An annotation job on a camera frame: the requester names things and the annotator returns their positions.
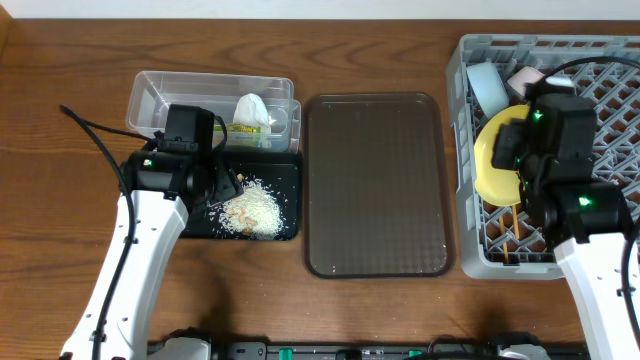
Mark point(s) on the green snack wrapper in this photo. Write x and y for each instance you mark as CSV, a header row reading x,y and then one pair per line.
x,y
238,128

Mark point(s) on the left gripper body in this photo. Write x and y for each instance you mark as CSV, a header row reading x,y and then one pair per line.
x,y
226,181

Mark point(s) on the yellow plate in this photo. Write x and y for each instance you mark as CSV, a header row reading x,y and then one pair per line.
x,y
496,186

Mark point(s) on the rice food waste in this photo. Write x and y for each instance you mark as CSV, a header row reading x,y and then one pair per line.
x,y
255,213

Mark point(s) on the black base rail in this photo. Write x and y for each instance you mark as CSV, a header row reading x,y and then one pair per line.
x,y
262,351

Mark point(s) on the brown serving tray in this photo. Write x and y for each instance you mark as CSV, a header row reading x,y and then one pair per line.
x,y
376,191

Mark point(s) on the grey dishwasher rack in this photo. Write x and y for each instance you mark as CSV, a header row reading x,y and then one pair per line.
x,y
488,248

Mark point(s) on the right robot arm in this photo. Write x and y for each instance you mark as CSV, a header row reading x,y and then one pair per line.
x,y
586,222

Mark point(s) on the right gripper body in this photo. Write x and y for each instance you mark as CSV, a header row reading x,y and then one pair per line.
x,y
503,151

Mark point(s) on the black tray bin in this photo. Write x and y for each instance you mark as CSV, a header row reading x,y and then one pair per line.
x,y
282,171

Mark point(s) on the pink bowl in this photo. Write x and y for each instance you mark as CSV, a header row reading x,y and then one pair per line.
x,y
521,79

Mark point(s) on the clear plastic bin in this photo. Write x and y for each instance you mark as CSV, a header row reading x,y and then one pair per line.
x,y
154,92

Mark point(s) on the white napkin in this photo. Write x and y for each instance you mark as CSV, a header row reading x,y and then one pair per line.
x,y
251,111

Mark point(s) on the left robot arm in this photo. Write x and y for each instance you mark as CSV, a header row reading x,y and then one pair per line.
x,y
178,171

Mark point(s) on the light blue bowl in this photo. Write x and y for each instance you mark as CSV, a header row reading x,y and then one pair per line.
x,y
488,88

